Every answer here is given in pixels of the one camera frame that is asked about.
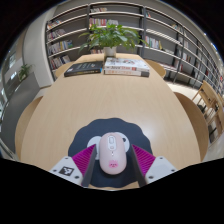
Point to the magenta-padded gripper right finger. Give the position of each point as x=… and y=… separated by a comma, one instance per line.
x=160, y=168

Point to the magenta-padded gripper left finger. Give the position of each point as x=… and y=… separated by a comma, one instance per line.
x=66, y=170

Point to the pink computer mouse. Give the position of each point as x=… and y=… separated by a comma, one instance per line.
x=112, y=153

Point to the dark cloud-shaped mouse pad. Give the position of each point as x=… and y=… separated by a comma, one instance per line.
x=133, y=131

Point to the book with red spine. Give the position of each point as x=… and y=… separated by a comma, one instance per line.
x=125, y=73

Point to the black book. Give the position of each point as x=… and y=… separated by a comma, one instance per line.
x=83, y=68

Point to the small green floor plant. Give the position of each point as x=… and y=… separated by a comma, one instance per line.
x=24, y=71

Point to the white cover book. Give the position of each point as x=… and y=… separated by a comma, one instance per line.
x=126, y=64

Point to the grey bookshelf unit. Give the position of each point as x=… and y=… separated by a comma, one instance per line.
x=66, y=33

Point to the green potted plant white pot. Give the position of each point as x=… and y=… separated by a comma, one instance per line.
x=111, y=36

